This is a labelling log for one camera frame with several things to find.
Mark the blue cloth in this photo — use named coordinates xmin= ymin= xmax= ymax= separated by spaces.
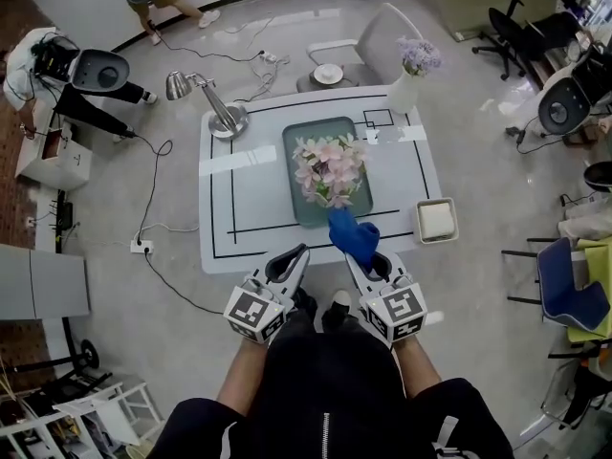
xmin=327 ymin=207 xmax=382 ymax=273

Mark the black cable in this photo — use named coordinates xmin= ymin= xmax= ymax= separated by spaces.
xmin=151 ymin=25 xmax=265 ymax=63
xmin=124 ymin=131 xmax=228 ymax=316

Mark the translucent tape patch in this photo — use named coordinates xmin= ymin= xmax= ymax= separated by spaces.
xmin=364 ymin=124 xmax=426 ymax=144

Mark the white shelf cart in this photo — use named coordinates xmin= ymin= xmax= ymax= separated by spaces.
xmin=0 ymin=379 xmax=164 ymax=459

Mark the person's black clothing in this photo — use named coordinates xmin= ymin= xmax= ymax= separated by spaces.
xmin=146 ymin=298 xmax=515 ymax=459

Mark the round white bowl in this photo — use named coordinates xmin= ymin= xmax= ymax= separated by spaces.
xmin=312 ymin=63 xmax=346 ymax=86

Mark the silver desk lamp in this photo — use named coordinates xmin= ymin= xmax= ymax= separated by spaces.
xmin=164 ymin=70 xmax=251 ymax=142

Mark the person's right forearm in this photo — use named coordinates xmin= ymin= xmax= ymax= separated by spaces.
xmin=390 ymin=334 xmax=442 ymax=400

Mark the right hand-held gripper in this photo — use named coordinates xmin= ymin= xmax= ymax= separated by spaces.
xmin=343 ymin=250 xmax=429 ymax=345

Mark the blue chair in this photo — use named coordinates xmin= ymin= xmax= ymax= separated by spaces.
xmin=500 ymin=235 xmax=612 ymax=339

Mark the flower pot with pink flowers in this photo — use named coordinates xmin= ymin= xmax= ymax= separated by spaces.
xmin=291 ymin=132 xmax=369 ymax=210

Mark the grey-green rectangular tray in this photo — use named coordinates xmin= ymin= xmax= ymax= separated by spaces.
xmin=281 ymin=116 xmax=375 ymax=230

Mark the white square dish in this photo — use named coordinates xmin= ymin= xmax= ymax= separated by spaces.
xmin=414 ymin=197 xmax=460 ymax=245

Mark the grey and white office chair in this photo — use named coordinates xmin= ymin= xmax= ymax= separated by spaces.
xmin=295 ymin=2 xmax=425 ymax=94

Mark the open white cardboard box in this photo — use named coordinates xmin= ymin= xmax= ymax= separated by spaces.
xmin=13 ymin=106 xmax=93 ymax=191

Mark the person's black shoe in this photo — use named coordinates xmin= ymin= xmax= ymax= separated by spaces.
xmin=290 ymin=286 xmax=319 ymax=325

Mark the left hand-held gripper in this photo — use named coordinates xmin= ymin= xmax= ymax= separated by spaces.
xmin=223 ymin=243 xmax=312 ymax=348

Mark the grey cabinet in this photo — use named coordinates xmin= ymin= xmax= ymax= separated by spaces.
xmin=0 ymin=243 xmax=92 ymax=323

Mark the black office chair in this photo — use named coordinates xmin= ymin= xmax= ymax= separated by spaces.
xmin=471 ymin=0 xmax=582 ymax=82

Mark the person's white-toed shoe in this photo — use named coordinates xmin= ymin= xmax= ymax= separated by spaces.
xmin=321 ymin=289 xmax=359 ymax=330

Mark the person's left forearm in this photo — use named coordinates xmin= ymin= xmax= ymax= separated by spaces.
xmin=216 ymin=336 xmax=270 ymax=419

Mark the white vase with purple flowers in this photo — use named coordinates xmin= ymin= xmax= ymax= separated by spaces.
xmin=386 ymin=36 xmax=444 ymax=115

